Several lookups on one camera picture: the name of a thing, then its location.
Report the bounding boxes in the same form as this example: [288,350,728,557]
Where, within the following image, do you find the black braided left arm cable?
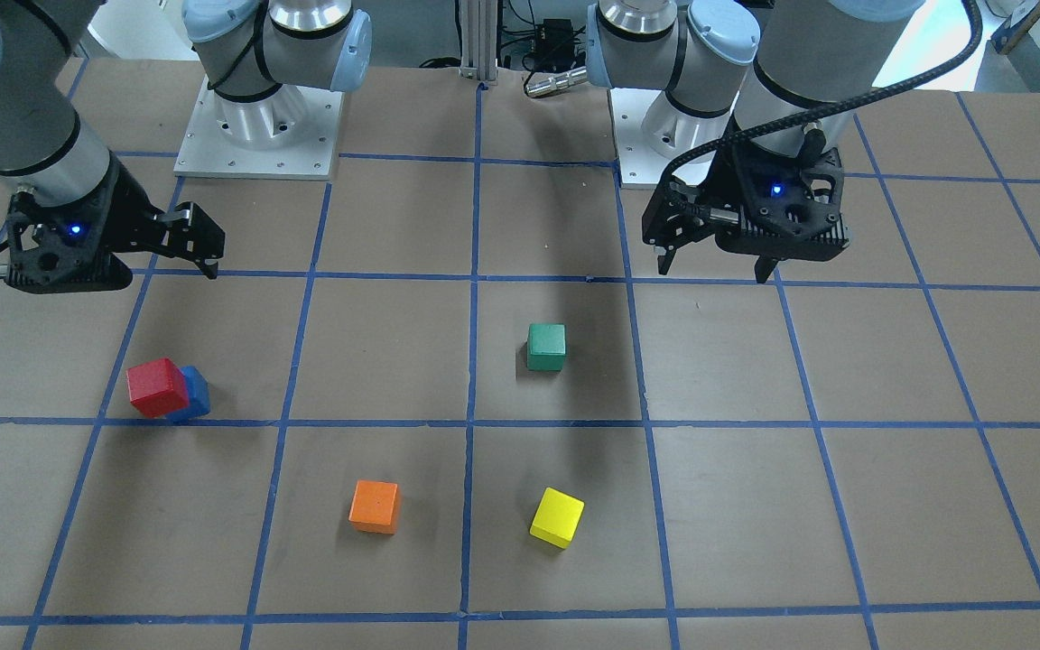
[664,0,981,186]

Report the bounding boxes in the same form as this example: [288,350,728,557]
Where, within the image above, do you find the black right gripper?
[100,162,226,280]

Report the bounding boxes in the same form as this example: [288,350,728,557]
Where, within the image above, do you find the red wooden block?
[126,357,190,417]

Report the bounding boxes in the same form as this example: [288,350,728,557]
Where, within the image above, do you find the yellow wooden block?
[529,487,584,550]

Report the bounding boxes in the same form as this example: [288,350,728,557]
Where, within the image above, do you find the aluminium frame post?
[457,0,502,87]

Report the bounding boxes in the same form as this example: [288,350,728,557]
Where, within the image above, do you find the green wooden block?
[525,322,567,373]

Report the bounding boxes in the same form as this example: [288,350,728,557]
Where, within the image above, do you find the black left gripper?
[643,139,781,284]

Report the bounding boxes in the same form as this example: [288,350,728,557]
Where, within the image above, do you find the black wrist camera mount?
[722,142,851,262]
[0,190,140,293]

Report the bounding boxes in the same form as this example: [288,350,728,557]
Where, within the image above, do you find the blue wooden block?
[164,366,211,423]

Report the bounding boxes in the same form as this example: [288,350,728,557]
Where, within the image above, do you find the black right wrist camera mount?
[0,190,140,293]

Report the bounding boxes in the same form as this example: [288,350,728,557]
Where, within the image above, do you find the silver metal cylinder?
[523,66,589,99]

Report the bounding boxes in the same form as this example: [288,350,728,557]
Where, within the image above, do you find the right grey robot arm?
[0,1,373,293]

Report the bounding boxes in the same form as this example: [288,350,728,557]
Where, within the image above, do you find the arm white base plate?
[609,88,733,190]
[173,81,347,181]

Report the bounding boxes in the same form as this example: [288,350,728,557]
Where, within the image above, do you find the black electronics box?
[531,18,577,71]

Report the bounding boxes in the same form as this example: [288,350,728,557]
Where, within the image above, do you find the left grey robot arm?
[584,1,919,283]

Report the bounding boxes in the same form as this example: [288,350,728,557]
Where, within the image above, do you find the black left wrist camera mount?
[722,142,851,262]

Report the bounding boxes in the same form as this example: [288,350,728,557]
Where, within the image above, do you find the orange wooden block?
[348,478,402,535]

